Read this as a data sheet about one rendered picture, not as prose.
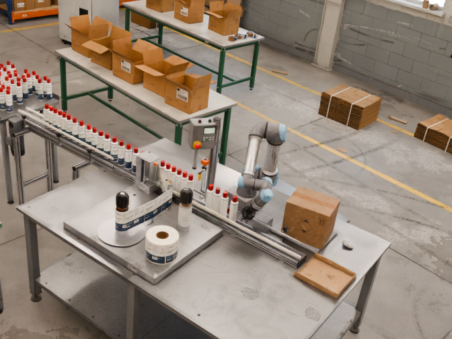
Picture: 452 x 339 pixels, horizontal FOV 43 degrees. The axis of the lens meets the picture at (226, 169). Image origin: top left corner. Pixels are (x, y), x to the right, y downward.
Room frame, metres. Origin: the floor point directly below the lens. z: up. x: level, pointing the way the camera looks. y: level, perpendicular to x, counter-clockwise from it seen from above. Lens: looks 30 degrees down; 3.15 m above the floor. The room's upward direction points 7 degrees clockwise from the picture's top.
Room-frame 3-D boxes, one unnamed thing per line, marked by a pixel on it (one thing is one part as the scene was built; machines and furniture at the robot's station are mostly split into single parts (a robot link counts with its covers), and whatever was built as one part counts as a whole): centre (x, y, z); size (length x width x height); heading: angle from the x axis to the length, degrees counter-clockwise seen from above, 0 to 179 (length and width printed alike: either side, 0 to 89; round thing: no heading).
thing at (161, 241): (2.79, 0.33, 0.95); 0.20 x 0.20 x 0.14
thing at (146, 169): (3.52, 0.55, 1.01); 0.14 x 0.13 x 0.26; 57
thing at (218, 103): (5.90, 1.05, 0.39); 2.20 x 0.80 x 0.78; 48
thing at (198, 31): (8.24, 0.78, 0.39); 2.20 x 0.80 x 0.78; 48
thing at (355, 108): (7.24, -1.55, 0.16); 0.65 x 0.54 x 0.32; 53
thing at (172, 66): (5.56, 0.74, 0.96); 0.53 x 0.45 x 0.37; 140
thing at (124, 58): (5.81, 1.13, 0.97); 0.45 x 0.38 x 0.37; 141
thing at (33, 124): (4.13, 1.32, 0.47); 1.17 x 0.38 x 0.94; 57
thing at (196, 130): (3.49, 0.19, 1.38); 0.17 x 0.10 x 0.19; 112
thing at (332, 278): (2.82, -0.69, 0.85); 0.30 x 0.26 x 0.04; 57
